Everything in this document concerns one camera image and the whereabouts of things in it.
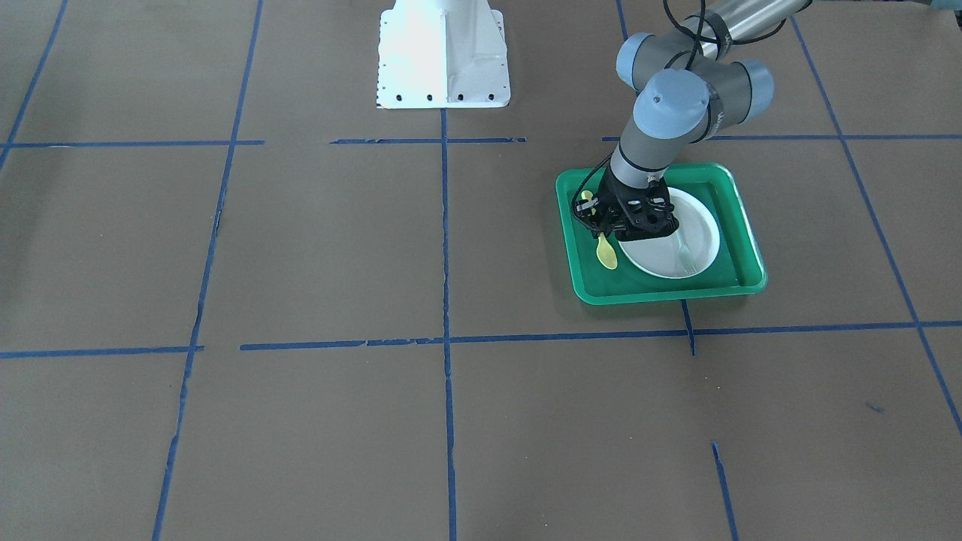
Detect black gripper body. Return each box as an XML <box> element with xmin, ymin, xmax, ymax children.
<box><xmin>597</xmin><ymin>171</ymin><xmax>670</xmax><ymax>214</ymax></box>

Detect yellow plastic spoon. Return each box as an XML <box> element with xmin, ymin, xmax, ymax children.
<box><xmin>580</xmin><ymin>189</ymin><xmax>618</xmax><ymax>271</ymax></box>

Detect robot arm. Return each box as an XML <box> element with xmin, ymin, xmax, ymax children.
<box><xmin>570</xmin><ymin>1</ymin><xmax>809</xmax><ymax>242</ymax></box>

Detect white round plate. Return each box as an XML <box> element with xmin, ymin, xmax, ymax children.
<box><xmin>619</xmin><ymin>187</ymin><xmax>721</xmax><ymax>280</ymax></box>

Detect pale green plastic fork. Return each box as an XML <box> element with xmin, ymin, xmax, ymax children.
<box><xmin>674</xmin><ymin>228</ymin><xmax>698</xmax><ymax>277</ymax></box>

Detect green plastic tray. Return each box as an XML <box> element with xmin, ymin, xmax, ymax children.
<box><xmin>555</xmin><ymin>163</ymin><xmax>767</xmax><ymax>306</ymax></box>

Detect black camera cable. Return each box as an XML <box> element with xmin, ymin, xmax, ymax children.
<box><xmin>571</xmin><ymin>0</ymin><xmax>752</xmax><ymax>226</ymax></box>

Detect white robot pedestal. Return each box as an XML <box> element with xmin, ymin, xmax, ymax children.
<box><xmin>376</xmin><ymin>1</ymin><xmax>512</xmax><ymax>110</ymax></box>

